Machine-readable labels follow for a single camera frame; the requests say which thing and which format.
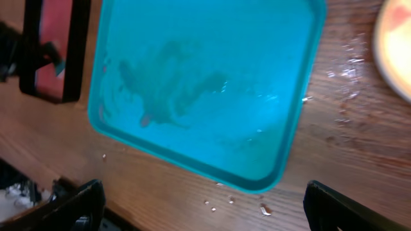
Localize teal plastic tray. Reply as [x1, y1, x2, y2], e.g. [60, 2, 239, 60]
[88, 0, 327, 193]

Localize black tray with red liquid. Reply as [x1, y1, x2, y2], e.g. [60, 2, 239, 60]
[18, 0, 91, 103]

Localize green rimmed plate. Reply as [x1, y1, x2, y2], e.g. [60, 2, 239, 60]
[372, 0, 410, 102]

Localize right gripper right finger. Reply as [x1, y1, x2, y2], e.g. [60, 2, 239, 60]
[303, 180, 410, 231]

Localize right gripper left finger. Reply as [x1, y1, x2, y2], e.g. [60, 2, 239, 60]
[1, 178, 106, 231]

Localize dark green sponge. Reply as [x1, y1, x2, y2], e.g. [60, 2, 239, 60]
[42, 42, 66, 76]

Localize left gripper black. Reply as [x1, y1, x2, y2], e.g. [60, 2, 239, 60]
[1, 21, 44, 83]

